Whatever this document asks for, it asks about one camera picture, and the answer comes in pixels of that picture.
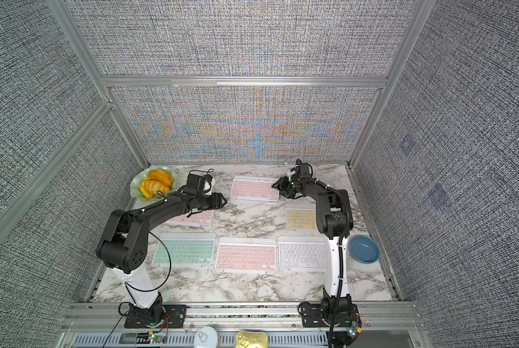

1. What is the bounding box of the pink keyboard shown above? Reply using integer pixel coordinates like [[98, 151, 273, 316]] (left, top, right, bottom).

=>
[[230, 175, 279, 202], [167, 210, 215, 228], [215, 237, 277, 274]]

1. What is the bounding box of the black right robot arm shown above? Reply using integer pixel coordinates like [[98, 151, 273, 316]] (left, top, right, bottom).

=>
[[272, 161, 354, 326]]

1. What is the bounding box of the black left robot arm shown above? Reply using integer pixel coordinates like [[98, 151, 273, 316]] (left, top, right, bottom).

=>
[[97, 191, 228, 310]]

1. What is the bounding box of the yellow keyboard mid right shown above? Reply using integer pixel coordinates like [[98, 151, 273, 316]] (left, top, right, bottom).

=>
[[285, 204, 317, 231]]

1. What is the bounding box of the orange bread pastry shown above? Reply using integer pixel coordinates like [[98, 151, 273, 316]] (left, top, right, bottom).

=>
[[139, 169, 173, 200]]

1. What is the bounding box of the green leaf-shaped plate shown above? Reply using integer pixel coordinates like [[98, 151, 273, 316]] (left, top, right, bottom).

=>
[[130, 165, 180, 201]]

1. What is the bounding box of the green keyboard front left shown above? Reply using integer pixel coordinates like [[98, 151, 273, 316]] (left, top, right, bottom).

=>
[[152, 232, 217, 268]]

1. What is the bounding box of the white keyboard front right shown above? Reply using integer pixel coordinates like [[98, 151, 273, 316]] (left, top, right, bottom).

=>
[[278, 236, 326, 272]]

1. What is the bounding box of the blue bowl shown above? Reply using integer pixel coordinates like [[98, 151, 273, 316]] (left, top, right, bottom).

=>
[[348, 235, 381, 264]]

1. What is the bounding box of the gold metal tin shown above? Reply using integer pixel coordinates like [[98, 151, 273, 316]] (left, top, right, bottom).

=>
[[234, 331, 268, 348]]

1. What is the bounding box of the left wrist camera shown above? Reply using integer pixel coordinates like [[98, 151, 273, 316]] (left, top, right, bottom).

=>
[[184, 168, 215, 194]]

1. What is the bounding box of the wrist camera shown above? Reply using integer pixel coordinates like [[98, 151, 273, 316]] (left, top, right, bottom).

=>
[[184, 168, 215, 194], [287, 159, 313, 181]]

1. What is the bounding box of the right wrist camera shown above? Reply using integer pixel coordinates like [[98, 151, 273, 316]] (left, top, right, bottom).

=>
[[287, 159, 313, 181]]

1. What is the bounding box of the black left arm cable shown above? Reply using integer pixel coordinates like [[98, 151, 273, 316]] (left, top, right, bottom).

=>
[[100, 230, 173, 348]]

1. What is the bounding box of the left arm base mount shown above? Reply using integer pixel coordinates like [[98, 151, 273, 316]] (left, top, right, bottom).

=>
[[123, 304, 188, 330]]

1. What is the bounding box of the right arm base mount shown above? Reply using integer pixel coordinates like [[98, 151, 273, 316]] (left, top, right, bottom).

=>
[[297, 300, 362, 347]]

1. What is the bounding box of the aluminium front rail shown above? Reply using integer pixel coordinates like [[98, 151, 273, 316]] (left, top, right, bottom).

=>
[[53, 302, 432, 347]]

